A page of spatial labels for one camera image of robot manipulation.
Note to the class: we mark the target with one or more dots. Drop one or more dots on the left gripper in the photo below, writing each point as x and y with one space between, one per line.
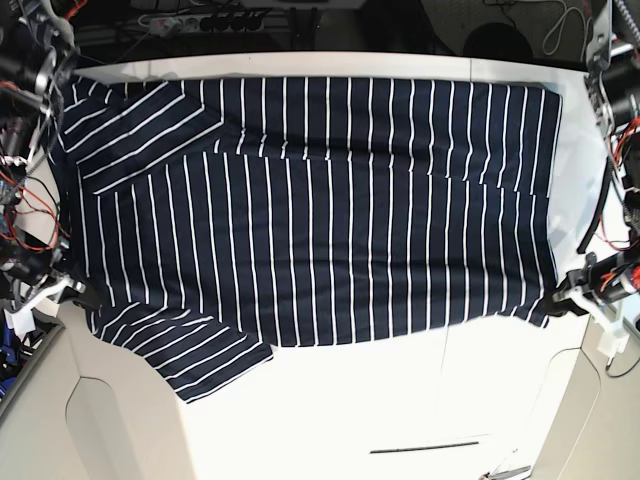
599 282

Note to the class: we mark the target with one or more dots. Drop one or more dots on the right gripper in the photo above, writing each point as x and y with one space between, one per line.
29 277

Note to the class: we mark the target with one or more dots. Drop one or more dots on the navy white striped T-shirt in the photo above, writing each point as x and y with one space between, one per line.
220 219

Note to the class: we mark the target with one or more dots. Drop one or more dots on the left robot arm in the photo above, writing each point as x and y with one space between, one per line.
612 83

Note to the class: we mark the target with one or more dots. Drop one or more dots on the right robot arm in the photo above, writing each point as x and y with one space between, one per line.
38 54

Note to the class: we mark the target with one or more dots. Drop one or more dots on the blue items in bin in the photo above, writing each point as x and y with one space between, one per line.
12 357

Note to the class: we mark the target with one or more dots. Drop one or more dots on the white power strip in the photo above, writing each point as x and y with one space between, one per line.
196 24

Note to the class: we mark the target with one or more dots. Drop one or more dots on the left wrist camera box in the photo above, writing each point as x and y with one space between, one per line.
610 344

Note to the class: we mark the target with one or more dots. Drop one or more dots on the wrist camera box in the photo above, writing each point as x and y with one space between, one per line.
20 322
610 344

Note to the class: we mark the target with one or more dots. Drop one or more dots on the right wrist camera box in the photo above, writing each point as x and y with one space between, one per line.
20 322

